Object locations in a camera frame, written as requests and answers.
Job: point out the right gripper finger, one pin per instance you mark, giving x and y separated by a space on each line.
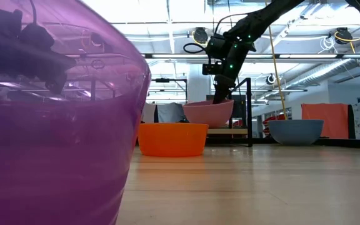
221 95

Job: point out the pink bowl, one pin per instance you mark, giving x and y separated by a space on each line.
208 115

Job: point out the orange straight-sided bowl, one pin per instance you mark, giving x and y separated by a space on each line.
172 140

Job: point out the grey-blue bowl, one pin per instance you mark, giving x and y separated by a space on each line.
295 132

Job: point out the translucent purple bowl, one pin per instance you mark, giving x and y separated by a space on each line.
58 156

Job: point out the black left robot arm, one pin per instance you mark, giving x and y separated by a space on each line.
11 59

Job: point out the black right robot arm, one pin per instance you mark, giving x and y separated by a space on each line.
277 12

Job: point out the white building column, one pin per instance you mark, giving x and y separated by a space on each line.
197 89

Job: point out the grey cloth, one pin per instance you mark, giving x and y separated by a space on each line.
170 112

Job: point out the red background object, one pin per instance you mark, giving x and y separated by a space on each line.
273 119

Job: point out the long ceiling light bar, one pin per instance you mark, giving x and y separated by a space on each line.
308 56

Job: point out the white cloth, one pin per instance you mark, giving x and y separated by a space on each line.
148 112

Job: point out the orange cloth panel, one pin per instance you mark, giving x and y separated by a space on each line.
323 120

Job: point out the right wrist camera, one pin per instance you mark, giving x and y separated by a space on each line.
212 69

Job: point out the black frame wooden shelf rack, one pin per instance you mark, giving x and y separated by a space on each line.
249 118

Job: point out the black background rig frame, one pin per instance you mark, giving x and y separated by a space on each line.
162 80

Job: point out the silver ventilation duct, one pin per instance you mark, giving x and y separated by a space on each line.
323 72

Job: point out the black table edge rail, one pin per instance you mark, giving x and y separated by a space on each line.
348 142

